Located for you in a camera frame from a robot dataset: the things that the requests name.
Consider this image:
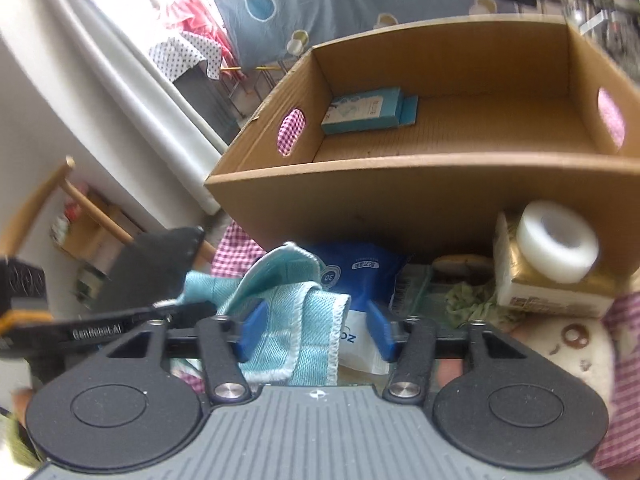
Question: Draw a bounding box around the gold white small box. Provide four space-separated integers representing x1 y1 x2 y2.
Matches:
492 211 618 318

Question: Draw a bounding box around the green scrunchie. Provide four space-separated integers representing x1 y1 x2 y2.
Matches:
444 281 521 328

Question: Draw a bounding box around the beige round puff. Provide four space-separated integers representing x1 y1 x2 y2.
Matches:
431 254 496 275

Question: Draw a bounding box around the light teal small box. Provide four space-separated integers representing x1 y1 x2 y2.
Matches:
320 86 420 136

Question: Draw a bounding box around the pink white plush toy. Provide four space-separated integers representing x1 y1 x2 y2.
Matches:
510 310 618 396

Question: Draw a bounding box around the teal woven towel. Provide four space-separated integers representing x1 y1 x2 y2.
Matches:
182 242 351 386

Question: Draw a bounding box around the dark grey hanging towel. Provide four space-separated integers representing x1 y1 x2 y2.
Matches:
172 62 241 141

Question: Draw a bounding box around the white curtain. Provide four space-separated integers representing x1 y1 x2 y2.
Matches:
30 0 236 216

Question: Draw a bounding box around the brown cardboard box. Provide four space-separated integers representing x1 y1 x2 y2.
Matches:
204 14 640 283

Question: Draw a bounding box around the blue wet wipes pack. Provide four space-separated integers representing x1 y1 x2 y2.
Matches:
305 242 416 376

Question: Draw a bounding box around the clear face mask pack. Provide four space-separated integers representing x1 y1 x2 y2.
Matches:
387 262 451 326

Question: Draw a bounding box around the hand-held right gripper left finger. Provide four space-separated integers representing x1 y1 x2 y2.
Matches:
102 299 268 406

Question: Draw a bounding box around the pink hanging garment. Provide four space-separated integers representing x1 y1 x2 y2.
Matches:
160 0 236 68

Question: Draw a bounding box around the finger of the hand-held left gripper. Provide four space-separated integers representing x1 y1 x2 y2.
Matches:
50 301 217 350

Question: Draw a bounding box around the polka dot cloth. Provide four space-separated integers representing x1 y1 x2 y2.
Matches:
149 30 223 81

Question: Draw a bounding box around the white tape roll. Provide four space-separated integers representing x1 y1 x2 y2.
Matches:
516 200 600 282

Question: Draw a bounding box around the black stitched pad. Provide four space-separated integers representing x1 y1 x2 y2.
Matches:
92 226 206 311

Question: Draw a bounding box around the blue patterned hanging sheet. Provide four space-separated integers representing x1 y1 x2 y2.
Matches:
207 0 503 68

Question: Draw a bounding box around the pink checked bedsheet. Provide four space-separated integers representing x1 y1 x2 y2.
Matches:
165 87 640 471

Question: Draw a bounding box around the wooden chair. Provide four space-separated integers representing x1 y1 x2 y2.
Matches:
0 156 216 271

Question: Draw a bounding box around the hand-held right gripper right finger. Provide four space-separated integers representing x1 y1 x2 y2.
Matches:
366 300 531 406

